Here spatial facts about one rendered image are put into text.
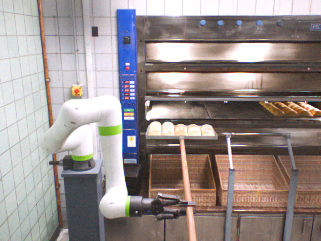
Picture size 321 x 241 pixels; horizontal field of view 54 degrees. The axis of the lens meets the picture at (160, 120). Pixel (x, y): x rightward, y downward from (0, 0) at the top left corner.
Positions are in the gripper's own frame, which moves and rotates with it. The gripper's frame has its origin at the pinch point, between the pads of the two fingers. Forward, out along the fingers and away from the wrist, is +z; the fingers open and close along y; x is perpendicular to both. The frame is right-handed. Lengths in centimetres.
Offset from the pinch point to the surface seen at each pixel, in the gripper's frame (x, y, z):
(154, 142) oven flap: -153, 23, -22
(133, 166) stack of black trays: -139, 42, -41
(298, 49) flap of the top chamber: -157, -63, 102
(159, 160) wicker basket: -149, 40, -18
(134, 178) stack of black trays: -114, 42, -37
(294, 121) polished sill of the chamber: -155, 2, 107
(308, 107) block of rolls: -191, -3, 133
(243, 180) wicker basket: -146, 58, 62
